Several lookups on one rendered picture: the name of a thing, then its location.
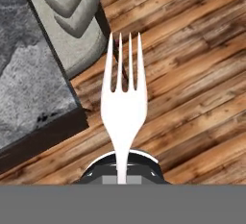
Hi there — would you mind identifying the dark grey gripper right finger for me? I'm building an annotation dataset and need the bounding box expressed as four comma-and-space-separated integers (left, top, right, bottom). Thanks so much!
126, 162, 168, 186

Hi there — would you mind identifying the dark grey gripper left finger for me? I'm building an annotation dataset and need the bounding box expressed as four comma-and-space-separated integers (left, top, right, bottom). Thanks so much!
76, 162, 119, 186

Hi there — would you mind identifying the white plastic fork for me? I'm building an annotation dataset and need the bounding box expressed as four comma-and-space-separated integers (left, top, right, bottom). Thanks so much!
100, 32, 149, 186

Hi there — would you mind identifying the white rimmed round plate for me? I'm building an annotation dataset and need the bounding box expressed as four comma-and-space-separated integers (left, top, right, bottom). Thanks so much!
87, 148, 160, 173

